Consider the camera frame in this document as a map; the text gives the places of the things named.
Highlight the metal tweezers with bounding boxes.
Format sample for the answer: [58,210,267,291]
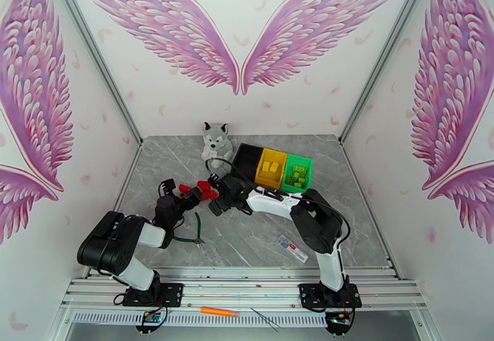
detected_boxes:
[249,306,283,332]

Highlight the orange pen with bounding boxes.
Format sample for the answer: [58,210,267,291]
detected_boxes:
[199,306,239,317]

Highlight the grey husky plush toy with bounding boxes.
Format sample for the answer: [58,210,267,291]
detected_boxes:
[201,121,237,170]

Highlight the white perforated cable duct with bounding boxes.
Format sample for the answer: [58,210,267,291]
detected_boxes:
[71,311,331,329]

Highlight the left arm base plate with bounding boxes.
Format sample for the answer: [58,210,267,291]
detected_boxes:
[122,282,185,308]

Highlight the aluminium rail platform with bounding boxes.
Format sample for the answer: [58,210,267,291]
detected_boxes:
[59,266,429,312]

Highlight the small circuit board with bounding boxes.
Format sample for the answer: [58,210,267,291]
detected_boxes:
[135,311,167,335]
[325,311,354,337]

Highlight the green plastic bin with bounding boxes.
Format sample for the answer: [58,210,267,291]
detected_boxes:
[279,152,314,197]

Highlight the aluminium corner post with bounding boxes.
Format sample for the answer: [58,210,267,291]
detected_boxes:
[339,0,441,146]
[43,0,144,147]

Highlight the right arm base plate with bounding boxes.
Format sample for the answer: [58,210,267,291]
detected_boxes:
[299,282,363,310]

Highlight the green handled pliers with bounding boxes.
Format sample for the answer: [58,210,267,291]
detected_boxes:
[171,212,206,251]

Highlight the yellow plastic bin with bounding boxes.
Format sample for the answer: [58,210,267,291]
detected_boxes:
[253,148,289,190]

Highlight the clear plastic packet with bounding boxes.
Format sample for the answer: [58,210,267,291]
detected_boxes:
[277,235,311,264]

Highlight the black plastic bin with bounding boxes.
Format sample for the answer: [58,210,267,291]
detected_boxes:
[230,143,265,183]

